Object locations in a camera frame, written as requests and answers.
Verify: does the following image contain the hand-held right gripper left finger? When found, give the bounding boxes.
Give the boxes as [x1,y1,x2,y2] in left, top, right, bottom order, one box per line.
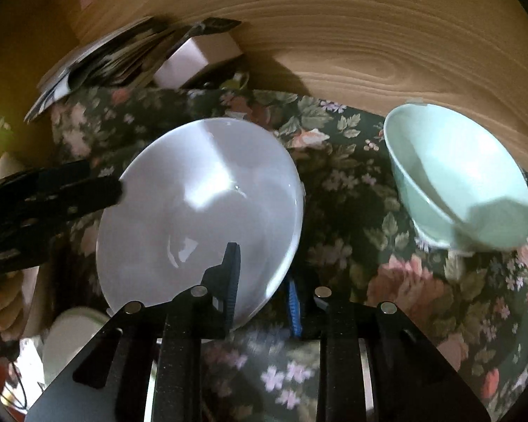
[24,242,241,422]

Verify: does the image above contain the dark floral tablecloth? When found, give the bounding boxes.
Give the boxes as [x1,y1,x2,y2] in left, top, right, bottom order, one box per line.
[0,83,528,422]

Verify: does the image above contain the stack of booklets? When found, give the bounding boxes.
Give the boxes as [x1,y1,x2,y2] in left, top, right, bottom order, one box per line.
[24,17,243,124]

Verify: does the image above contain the person's left hand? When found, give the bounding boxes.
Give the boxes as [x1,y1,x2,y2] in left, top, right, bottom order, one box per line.
[0,273,27,346]

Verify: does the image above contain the mint green bowl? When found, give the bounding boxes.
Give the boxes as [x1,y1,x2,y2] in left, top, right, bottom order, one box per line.
[384,102,528,258]

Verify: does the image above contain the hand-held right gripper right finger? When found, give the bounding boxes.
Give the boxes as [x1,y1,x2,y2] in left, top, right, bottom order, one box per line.
[287,268,492,422]

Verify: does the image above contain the small white bowl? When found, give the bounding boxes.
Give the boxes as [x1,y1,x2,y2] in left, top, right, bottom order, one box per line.
[42,307,113,390]

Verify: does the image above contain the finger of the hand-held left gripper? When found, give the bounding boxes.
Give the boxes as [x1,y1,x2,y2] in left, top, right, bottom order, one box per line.
[22,160,124,223]

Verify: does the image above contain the small white box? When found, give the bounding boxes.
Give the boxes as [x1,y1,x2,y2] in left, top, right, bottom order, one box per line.
[152,35,243,91]

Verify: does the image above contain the large white plate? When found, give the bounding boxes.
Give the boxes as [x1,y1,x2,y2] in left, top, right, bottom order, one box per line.
[96,117,304,332]

